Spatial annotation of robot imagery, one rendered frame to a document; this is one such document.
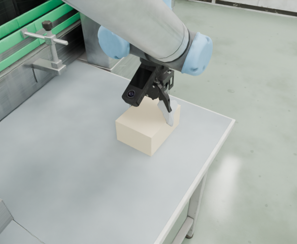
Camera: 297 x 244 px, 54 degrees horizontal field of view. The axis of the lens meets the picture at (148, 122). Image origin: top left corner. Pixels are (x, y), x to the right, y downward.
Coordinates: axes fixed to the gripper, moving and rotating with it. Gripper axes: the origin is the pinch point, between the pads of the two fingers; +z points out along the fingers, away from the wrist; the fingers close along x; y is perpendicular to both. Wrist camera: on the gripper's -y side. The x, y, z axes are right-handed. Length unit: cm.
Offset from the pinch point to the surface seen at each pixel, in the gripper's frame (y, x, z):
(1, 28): -5, 53, -16
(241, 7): 296, 63, 78
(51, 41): -1.5, 34.2, -15.4
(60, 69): -1.1, 33.4, -5.6
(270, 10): 301, 30, 76
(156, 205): -20.3, -15.5, 5.2
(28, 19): 7, 55, -14
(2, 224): -44.0, 10.2, 3.4
